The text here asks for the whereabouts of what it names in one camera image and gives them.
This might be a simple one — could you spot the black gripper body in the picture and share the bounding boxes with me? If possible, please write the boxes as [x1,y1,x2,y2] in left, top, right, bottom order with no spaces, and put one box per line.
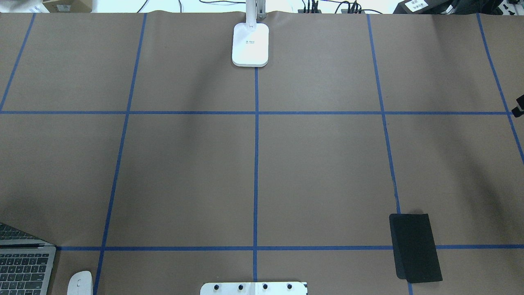
[511,95,524,118]

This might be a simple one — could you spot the black mouse pad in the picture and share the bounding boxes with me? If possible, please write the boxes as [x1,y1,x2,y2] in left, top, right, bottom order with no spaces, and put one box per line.
[389,213,443,284]

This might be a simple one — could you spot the white computer mouse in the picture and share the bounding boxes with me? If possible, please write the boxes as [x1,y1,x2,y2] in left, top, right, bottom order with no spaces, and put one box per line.
[67,270,94,295]

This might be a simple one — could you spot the grey laptop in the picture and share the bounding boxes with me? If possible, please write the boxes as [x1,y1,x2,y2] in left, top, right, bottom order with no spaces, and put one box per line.
[0,223,57,295]

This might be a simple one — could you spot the white desk lamp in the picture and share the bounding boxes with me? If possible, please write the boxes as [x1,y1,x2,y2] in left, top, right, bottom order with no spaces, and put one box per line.
[231,0,269,68]

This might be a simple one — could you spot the cardboard box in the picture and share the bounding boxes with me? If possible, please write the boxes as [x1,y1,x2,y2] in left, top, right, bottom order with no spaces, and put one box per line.
[42,0,93,13]

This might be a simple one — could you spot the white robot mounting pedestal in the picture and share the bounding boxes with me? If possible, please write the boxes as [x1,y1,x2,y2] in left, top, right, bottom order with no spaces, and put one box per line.
[200,281,308,295]

